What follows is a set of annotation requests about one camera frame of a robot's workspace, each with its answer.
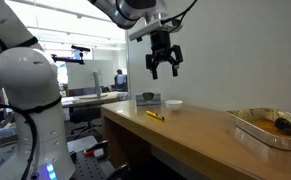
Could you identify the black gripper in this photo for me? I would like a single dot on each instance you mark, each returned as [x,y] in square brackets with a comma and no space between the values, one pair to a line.
[162,51]

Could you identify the small white bowl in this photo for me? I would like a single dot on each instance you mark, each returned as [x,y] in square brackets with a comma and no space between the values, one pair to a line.
[173,105]

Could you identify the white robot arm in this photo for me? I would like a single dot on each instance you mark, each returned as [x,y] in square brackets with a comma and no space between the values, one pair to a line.
[29,78]

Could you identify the blue white tissue box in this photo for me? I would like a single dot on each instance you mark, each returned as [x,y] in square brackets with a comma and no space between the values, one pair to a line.
[147,98]

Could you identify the person in blue shirt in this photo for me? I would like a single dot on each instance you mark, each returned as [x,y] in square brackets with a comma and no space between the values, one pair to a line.
[120,80]

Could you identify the yellow black pen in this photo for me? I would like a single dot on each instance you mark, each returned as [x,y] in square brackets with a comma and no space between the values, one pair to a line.
[155,115]

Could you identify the background desk with monitor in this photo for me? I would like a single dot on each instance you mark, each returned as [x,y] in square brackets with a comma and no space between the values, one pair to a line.
[93,99]

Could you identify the black orange clamp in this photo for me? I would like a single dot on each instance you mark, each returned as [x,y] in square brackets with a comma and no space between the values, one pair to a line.
[100,145]

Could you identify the aluminium foil tray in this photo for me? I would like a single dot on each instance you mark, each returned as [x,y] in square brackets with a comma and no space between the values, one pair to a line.
[260,123]

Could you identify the dark object in tray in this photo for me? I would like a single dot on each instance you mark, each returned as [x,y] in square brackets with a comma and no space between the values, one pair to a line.
[284,125]

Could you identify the black camera on stand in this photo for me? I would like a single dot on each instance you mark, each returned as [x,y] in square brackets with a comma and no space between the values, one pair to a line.
[77,54]

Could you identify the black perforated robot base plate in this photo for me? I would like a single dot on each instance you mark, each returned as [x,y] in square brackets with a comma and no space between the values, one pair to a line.
[95,167]

